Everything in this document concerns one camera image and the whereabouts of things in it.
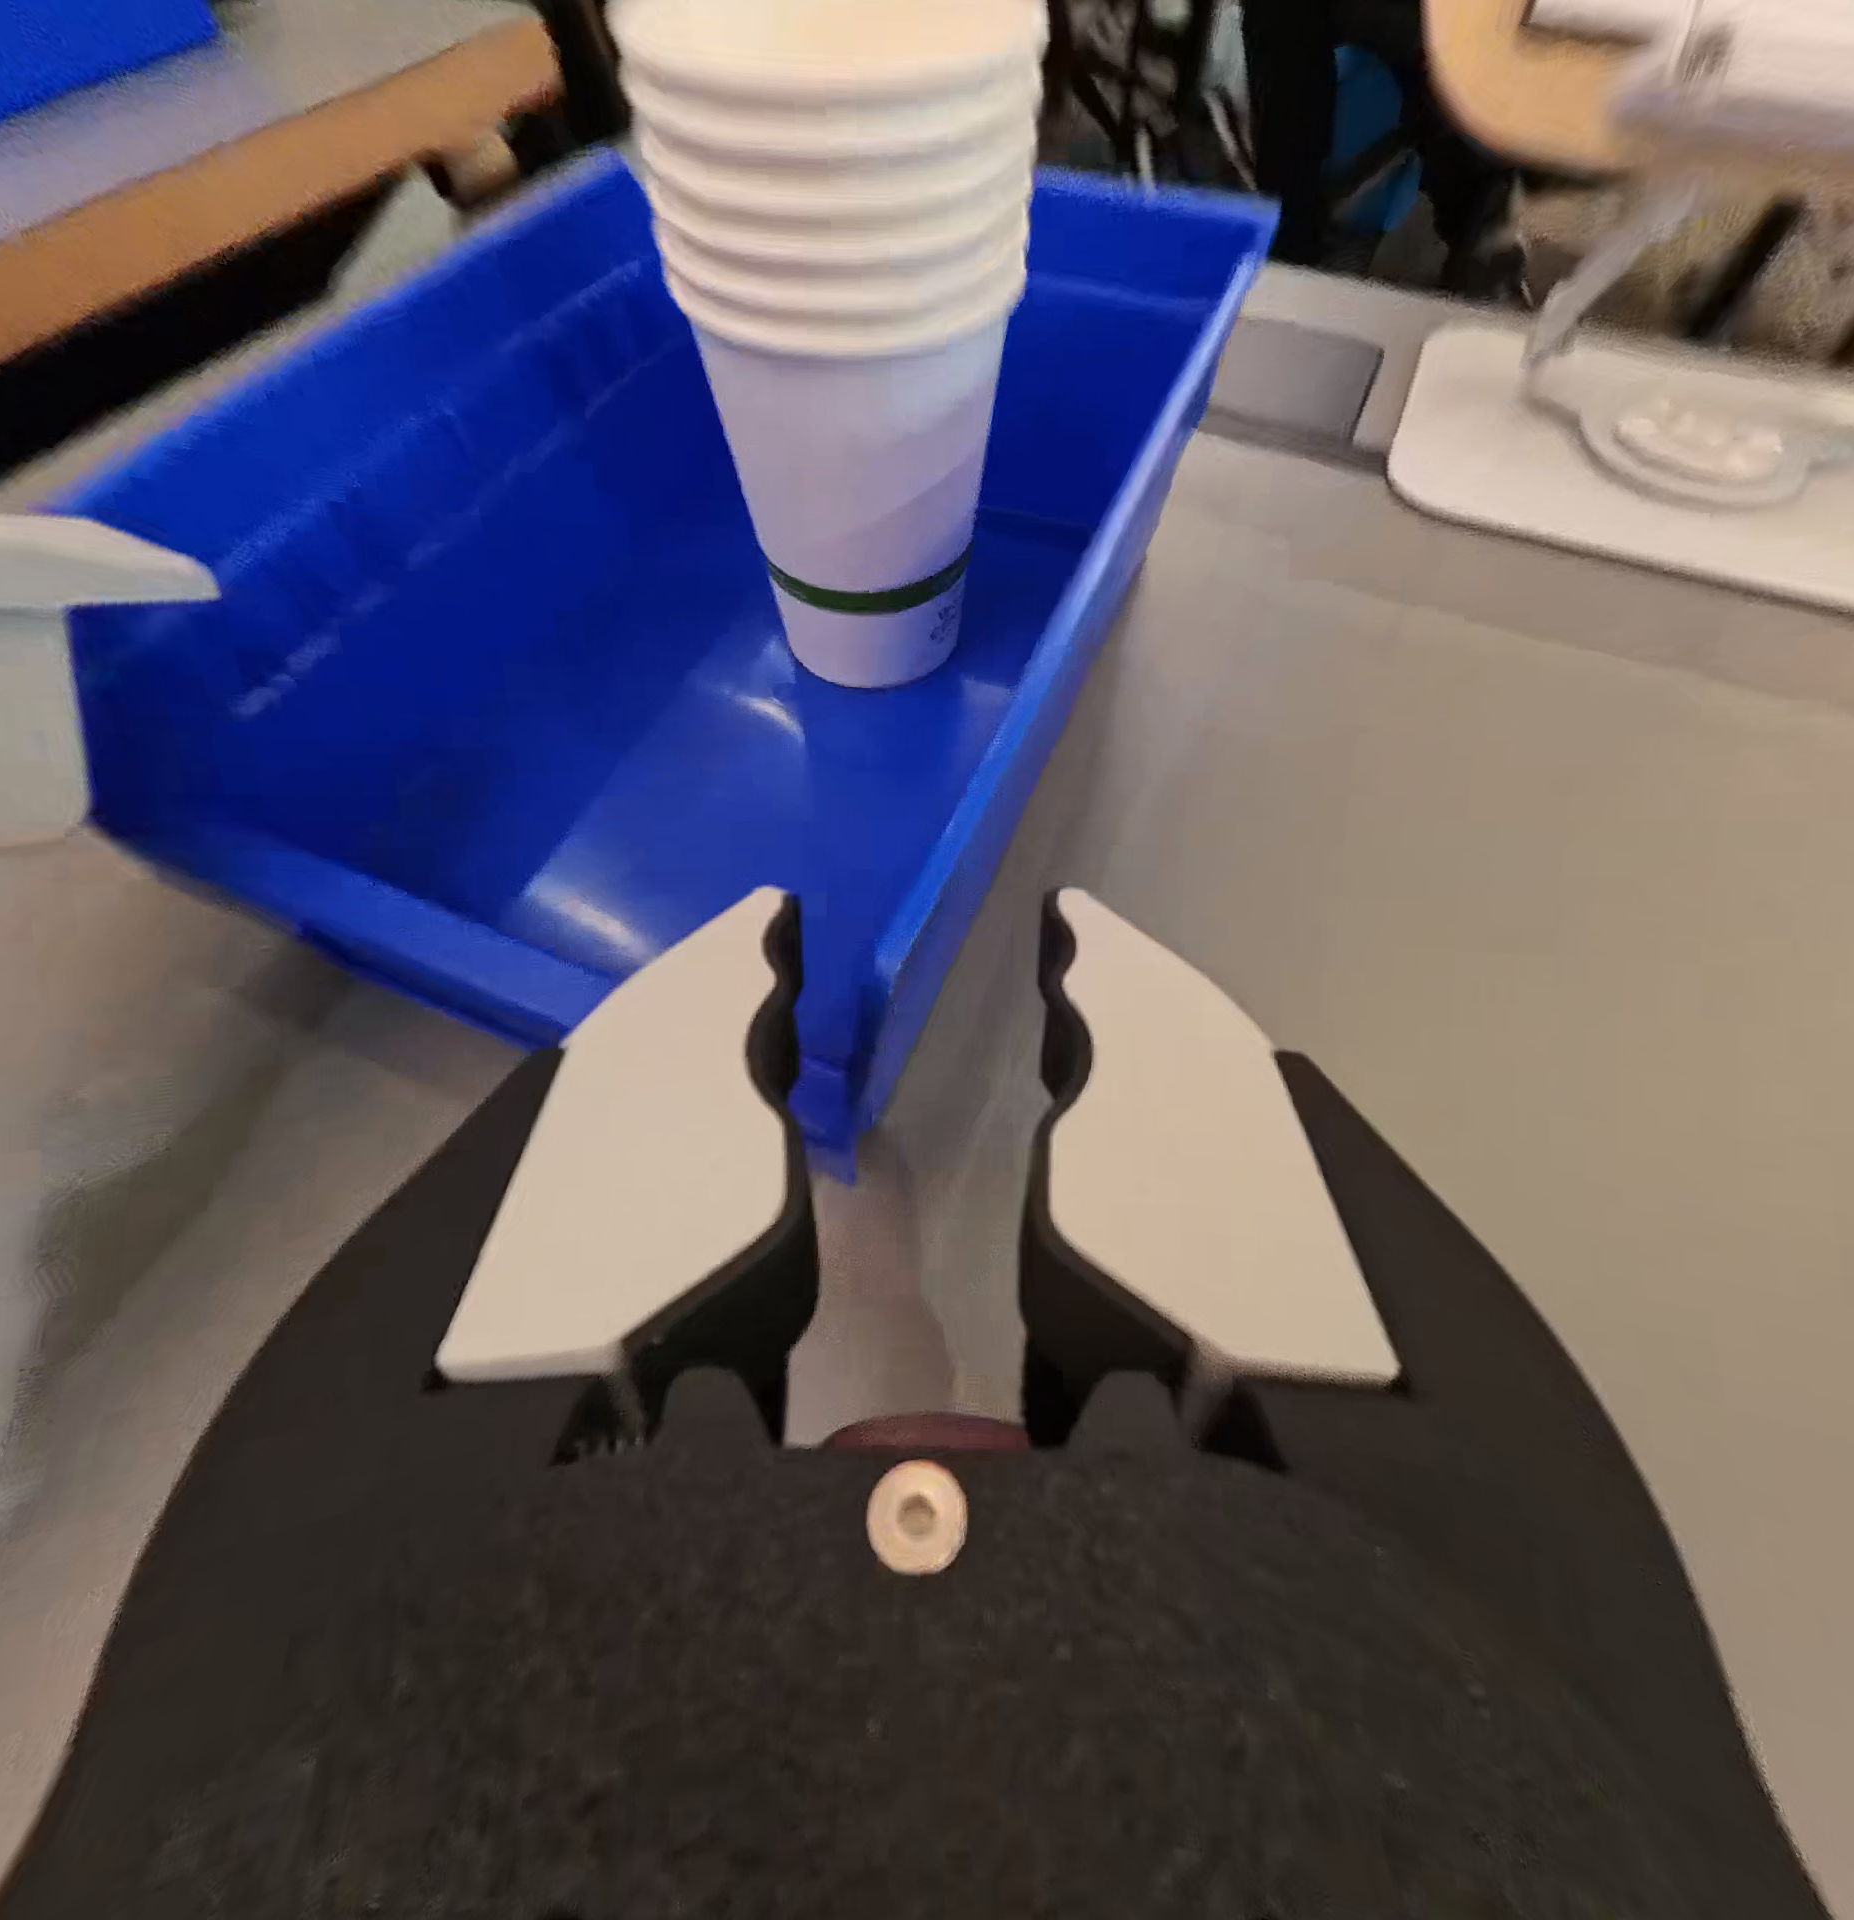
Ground white sign stand base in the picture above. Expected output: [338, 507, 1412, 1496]
[1385, 322, 1854, 625]

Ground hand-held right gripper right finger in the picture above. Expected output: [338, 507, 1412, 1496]
[1022, 888, 1404, 1452]

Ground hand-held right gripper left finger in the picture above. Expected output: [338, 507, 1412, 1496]
[437, 888, 821, 1467]

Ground blue plastic bin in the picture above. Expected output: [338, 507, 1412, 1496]
[0, 0, 220, 136]
[57, 151, 1285, 1187]

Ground instruction sheet on board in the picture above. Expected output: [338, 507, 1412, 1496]
[1422, 0, 1666, 182]

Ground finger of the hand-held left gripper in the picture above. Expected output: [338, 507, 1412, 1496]
[0, 510, 220, 850]

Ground nested stack of paper cups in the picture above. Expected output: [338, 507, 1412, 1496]
[609, 0, 1052, 691]

